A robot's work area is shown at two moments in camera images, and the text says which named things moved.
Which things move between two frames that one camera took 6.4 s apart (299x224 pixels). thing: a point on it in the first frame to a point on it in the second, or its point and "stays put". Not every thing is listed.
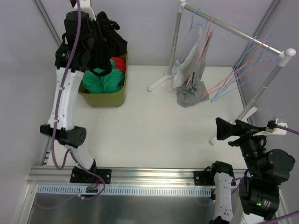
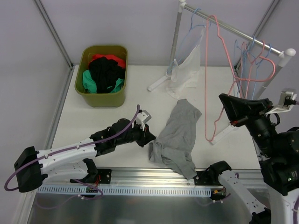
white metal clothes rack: [283, 57] stays put
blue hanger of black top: [265, 57] to [235, 49]
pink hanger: [271, 60] to [249, 81]
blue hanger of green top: [244, 67] to [257, 63]
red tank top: [120, 63] stays put
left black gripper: [94, 60] to [142, 135]
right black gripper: [239, 130] to [253, 115]
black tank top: [107, 43] to [106, 73]
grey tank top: [190, 93] to [173, 147]
